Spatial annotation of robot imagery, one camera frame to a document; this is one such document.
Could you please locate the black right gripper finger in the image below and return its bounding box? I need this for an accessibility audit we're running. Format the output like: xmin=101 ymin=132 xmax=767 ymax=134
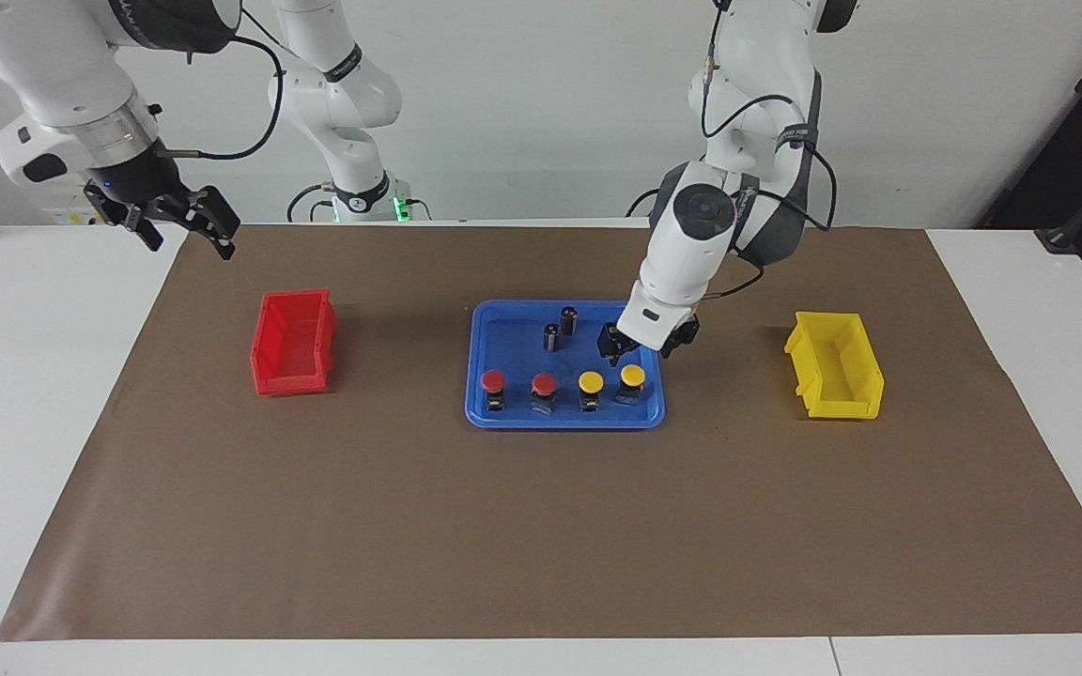
xmin=186 ymin=186 xmax=241 ymax=261
xmin=123 ymin=202 xmax=166 ymax=253

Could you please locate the blue plastic tray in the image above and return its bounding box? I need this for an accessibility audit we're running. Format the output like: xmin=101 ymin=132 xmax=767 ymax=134
xmin=464 ymin=300 xmax=667 ymax=430

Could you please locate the white socket box yellow label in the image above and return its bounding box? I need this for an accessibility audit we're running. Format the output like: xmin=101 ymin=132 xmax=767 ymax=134
xmin=41 ymin=205 xmax=116 ymax=227

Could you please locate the red plastic bin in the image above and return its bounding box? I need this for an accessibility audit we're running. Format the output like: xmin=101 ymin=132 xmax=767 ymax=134
xmin=250 ymin=288 xmax=338 ymax=396

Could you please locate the yellow plastic bin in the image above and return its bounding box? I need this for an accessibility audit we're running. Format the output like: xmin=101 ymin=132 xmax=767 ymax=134
xmin=783 ymin=311 xmax=885 ymax=421

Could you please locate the brown paper table mat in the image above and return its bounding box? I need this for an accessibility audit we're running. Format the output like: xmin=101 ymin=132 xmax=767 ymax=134
xmin=0 ymin=223 xmax=1082 ymax=642

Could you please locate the black partition panel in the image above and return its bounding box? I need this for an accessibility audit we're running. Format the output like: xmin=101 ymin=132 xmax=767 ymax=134
xmin=976 ymin=0 xmax=1082 ymax=273

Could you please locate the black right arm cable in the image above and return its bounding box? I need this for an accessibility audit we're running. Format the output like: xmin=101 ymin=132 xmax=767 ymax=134
xmin=158 ymin=34 xmax=286 ymax=162

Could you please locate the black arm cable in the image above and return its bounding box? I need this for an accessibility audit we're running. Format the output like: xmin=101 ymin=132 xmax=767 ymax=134
xmin=699 ymin=0 xmax=840 ymax=303
xmin=158 ymin=34 xmax=286 ymax=162

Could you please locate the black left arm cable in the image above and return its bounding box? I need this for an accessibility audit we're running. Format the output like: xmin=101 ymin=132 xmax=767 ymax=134
xmin=699 ymin=0 xmax=840 ymax=303

